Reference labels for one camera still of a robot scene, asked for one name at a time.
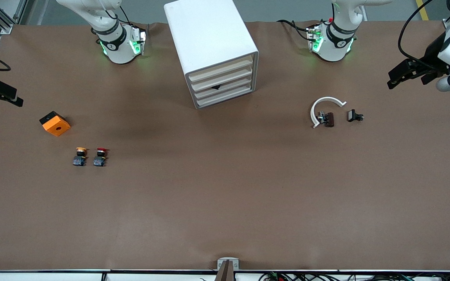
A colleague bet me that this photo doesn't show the red push button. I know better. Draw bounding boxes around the red push button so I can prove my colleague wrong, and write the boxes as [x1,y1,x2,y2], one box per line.
[93,148,110,167]

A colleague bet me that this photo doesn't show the white drawer holding red button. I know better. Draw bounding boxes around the white drawer holding red button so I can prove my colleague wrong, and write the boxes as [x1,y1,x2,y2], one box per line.
[191,65,254,92]

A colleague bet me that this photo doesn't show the orange and black button box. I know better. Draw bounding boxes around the orange and black button box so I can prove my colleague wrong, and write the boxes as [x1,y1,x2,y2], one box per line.
[39,111,71,137]

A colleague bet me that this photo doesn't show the orange push button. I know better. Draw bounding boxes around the orange push button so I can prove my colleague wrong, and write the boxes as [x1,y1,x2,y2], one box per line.
[73,147,89,167]

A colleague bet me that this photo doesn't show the empty white drawer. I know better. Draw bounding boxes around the empty white drawer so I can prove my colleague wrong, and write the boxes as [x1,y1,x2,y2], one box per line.
[195,84,256,108]
[188,55,254,83]

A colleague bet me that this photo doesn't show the white drawer holding green button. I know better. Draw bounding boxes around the white drawer holding green button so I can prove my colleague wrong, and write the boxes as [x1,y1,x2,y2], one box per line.
[193,74,255,100]

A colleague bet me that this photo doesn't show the white drawer cabinet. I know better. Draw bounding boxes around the white drawer cabinet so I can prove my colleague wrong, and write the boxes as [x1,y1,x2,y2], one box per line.
[164,0,259,110]

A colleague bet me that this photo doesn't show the white curved plastic piece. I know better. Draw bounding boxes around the white curved plastic piece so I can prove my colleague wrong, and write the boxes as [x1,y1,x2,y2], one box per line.
[310,96,347,129]

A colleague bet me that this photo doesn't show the small brown component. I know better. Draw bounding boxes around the small brown component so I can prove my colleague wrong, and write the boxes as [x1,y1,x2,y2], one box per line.
[317,111,335,128]

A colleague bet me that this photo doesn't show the brown table cover mat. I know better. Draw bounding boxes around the brown table cover mat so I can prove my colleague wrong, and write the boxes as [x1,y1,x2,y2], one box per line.
[0,20,450,272]

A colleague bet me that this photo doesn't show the black left arm base cable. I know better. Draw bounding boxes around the black left arm base cable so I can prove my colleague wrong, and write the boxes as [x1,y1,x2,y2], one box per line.
[277,19,312,43]

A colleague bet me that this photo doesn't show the white table edge rail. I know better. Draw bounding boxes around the white table edge rail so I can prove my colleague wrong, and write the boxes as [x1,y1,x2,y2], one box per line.
[0,269,450,281]

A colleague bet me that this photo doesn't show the grey metal bracket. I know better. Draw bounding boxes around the grey metal bracket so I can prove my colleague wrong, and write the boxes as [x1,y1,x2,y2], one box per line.
[217,258,239,270]

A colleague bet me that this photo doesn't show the brown tapered post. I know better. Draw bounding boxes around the brown tapered post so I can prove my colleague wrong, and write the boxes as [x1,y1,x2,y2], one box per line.
[214,261,235,281]

